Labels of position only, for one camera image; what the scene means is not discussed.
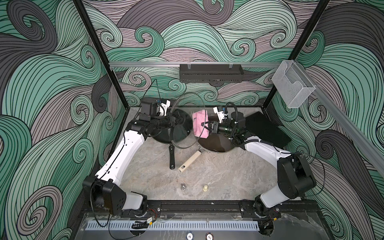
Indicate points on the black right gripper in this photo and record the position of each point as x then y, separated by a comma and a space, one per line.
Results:
215, 127

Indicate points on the black frame post right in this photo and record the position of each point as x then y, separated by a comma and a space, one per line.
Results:
311, 24

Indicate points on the glass pot lid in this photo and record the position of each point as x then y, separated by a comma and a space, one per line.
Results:
216, 143

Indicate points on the aluminium rail back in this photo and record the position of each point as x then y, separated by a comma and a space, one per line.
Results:
166, 64

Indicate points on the aluminium rail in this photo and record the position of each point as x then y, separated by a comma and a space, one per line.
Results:
358, 113
166, 64

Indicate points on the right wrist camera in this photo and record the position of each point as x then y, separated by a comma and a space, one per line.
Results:
221, 113

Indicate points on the pink cloth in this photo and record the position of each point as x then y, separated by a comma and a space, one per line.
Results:
200, 119

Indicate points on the brown wok with wooden handle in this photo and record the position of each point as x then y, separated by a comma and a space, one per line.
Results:
188, 162

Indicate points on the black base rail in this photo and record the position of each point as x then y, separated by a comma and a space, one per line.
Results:
243, 208

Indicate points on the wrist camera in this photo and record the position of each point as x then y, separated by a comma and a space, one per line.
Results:
221, 113
162, 107

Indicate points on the black frame post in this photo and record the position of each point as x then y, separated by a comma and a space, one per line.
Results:
102, 55
311, 24

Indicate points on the black frame post left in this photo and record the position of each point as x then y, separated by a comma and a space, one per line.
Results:
102, 55

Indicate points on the clear plastic wall bin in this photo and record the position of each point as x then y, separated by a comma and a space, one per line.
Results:
293, 83

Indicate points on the aluminium rail right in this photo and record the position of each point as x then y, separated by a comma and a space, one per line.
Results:
358, 113

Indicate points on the black wall shelf tray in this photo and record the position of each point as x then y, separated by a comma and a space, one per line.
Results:
211, 74

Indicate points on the white slotted cable duct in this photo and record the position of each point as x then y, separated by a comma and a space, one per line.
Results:
180, 226

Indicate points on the glass frying pan lid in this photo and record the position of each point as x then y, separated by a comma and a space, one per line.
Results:
189, 102

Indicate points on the black frying pan with lid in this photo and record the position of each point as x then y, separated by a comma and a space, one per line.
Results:
176, 134

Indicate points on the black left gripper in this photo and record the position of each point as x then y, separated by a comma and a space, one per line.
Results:
169, 122

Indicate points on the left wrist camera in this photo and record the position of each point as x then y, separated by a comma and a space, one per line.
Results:
162, 107

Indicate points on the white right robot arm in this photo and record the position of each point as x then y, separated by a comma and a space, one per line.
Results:
295, 176

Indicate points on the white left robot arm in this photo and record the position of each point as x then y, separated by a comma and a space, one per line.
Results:
103, 189

